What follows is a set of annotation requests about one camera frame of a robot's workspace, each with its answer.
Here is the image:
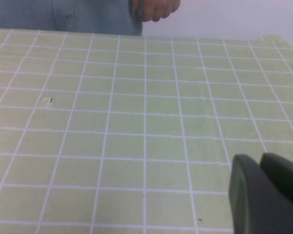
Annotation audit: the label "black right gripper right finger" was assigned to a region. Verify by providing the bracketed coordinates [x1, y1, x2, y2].
[259, 152, 293, 212]

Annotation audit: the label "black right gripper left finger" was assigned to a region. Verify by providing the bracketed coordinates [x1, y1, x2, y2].
[228, 154, 293, 234]

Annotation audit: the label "person's left hand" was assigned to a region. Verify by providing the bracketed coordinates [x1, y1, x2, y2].
[131, 0, 182, 23]

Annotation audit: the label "green checked tablecloth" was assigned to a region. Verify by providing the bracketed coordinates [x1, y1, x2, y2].
[0, 28, 293, 234]

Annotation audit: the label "blue jeans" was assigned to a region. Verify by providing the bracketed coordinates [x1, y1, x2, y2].
[0, 0, 144, 37]

